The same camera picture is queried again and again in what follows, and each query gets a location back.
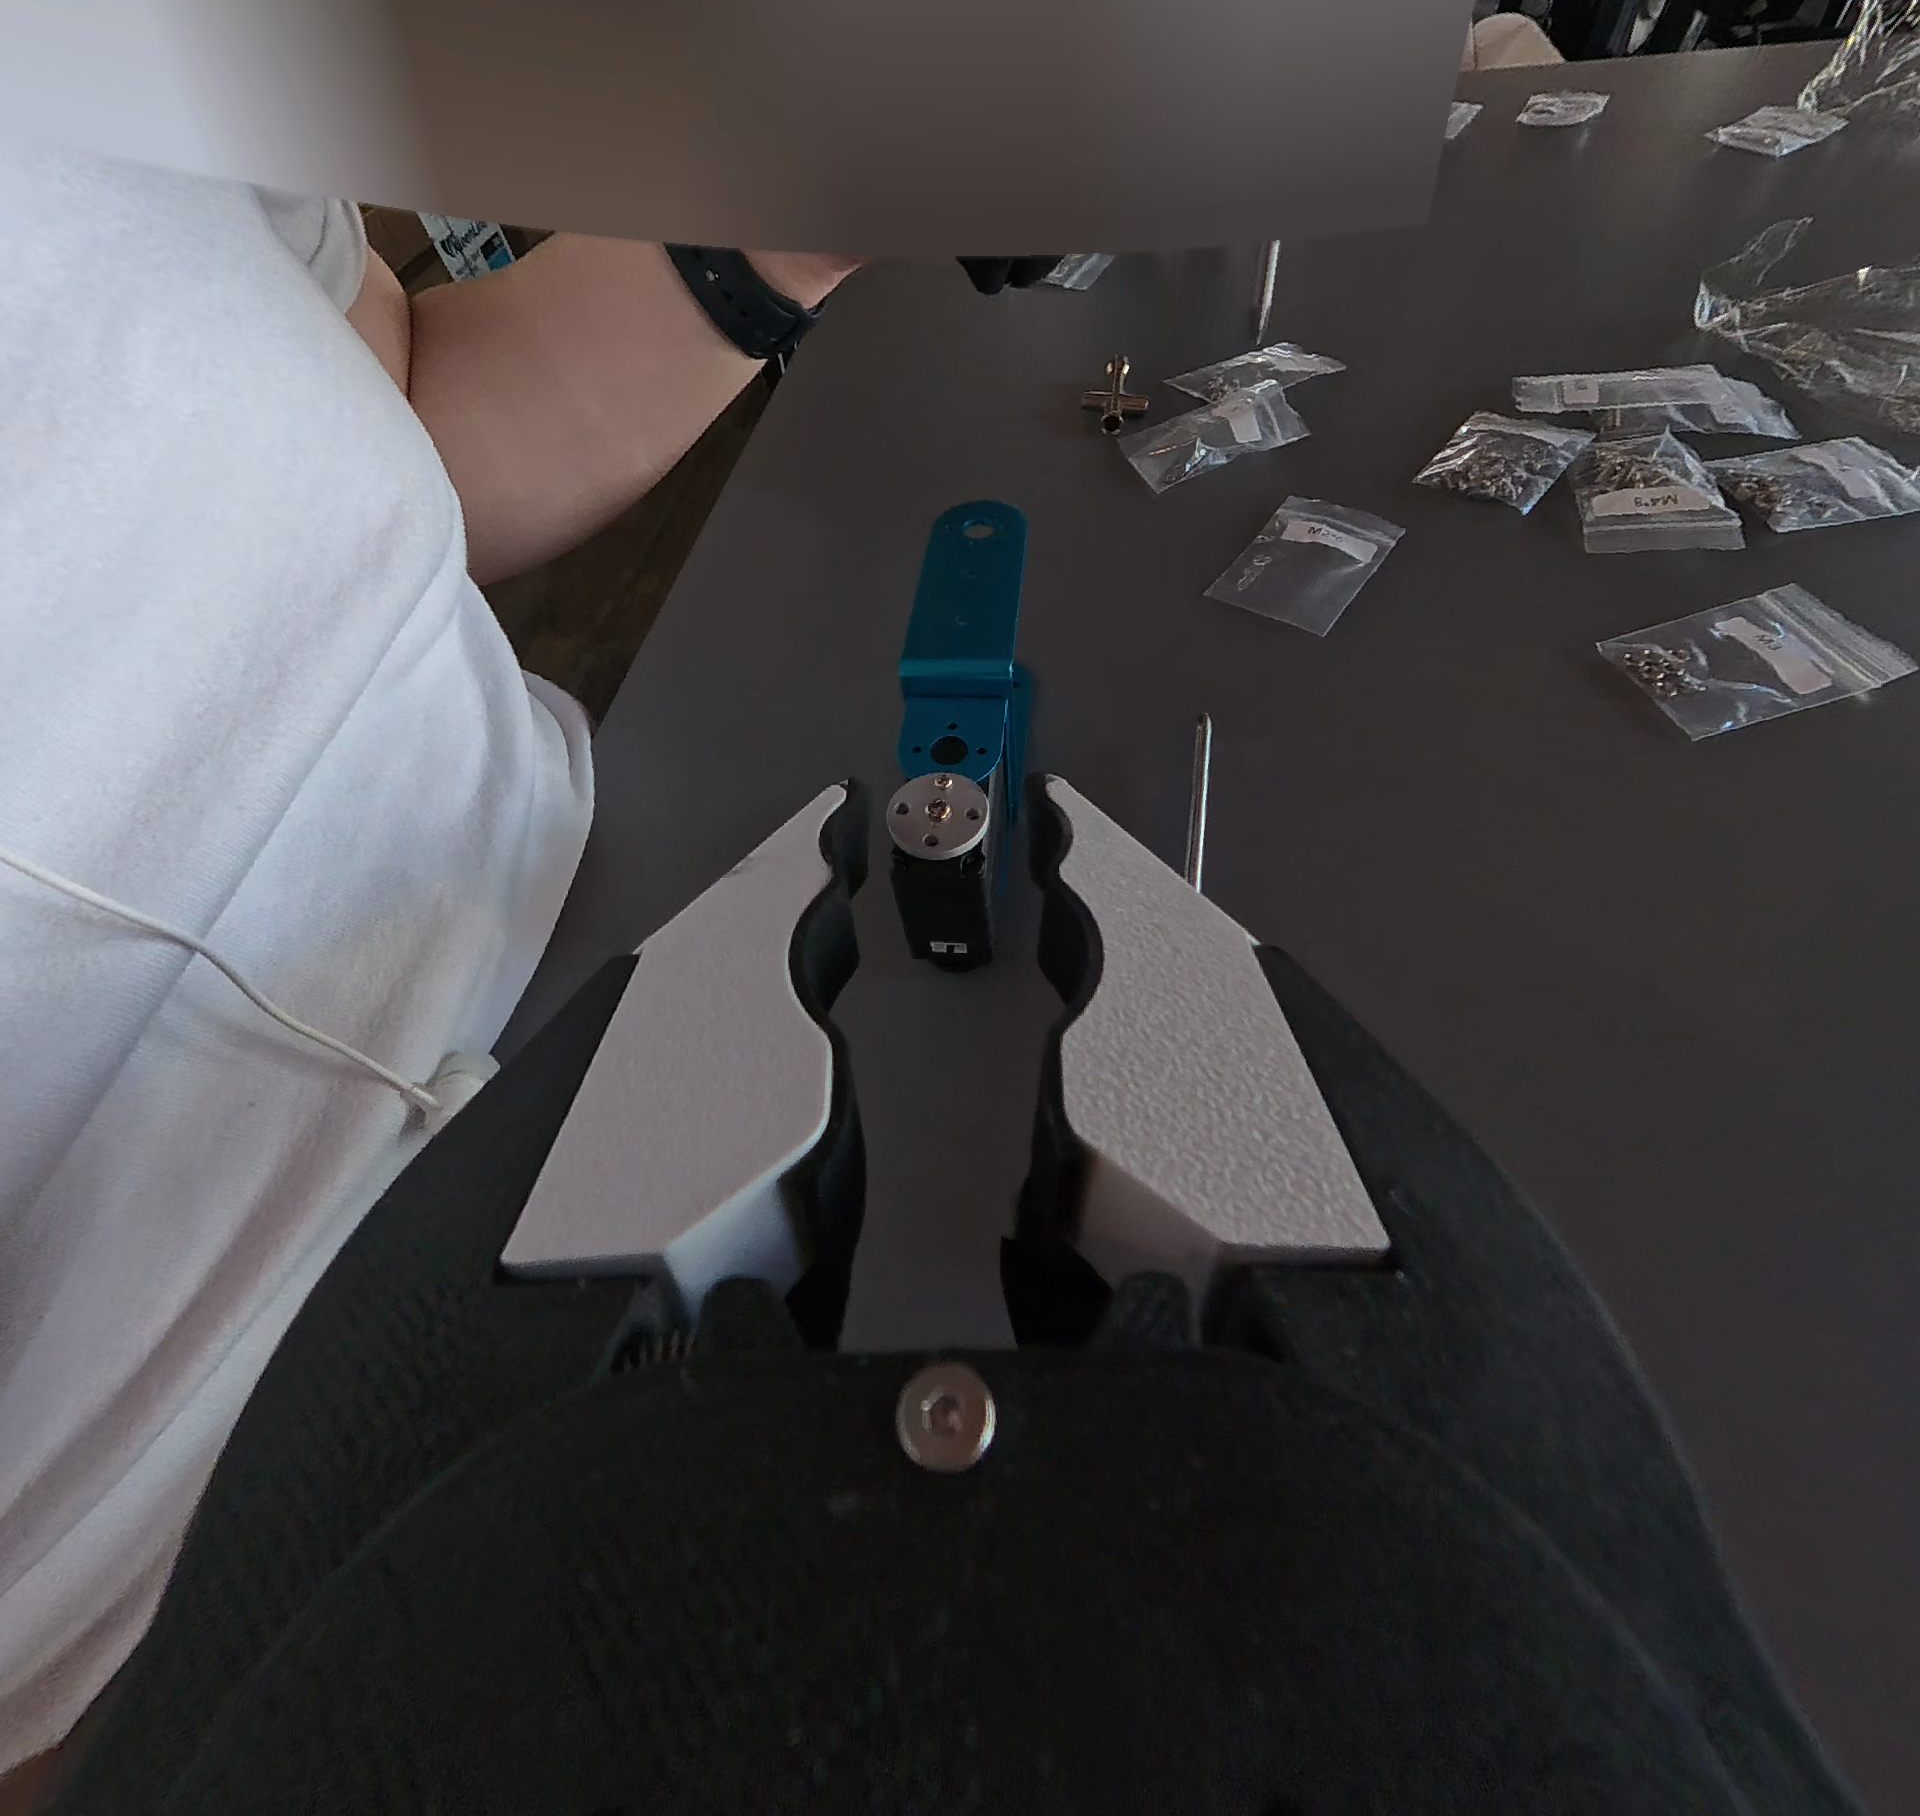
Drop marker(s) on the black wristwatch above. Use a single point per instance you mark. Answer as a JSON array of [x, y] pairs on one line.
[[742, 301]]

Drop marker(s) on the person's left forearm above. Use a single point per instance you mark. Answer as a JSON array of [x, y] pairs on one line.
[[570, 391]]

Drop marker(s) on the crumpled clear plastic bag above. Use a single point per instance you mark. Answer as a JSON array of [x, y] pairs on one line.
[[1816, 308], [1867, 53]]

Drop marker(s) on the person's white shirt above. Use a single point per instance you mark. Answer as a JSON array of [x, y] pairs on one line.
[[226, 796]]

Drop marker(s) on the metal cross wrench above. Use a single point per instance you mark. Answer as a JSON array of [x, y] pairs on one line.
[[1122, 398]]

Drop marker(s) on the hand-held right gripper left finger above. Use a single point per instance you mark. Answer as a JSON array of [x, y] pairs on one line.
[[675, 1080]]

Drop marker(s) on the dark grey desk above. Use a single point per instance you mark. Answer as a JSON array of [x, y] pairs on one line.
[[1501, 945]]

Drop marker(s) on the black servo motor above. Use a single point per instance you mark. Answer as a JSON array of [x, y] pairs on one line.
[[945, 916]]

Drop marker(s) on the blue metal bracket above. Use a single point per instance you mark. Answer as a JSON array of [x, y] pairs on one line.
[[961, 601]]

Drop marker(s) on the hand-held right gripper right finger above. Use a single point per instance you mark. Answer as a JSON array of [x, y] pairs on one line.
[[1201, 1080]]

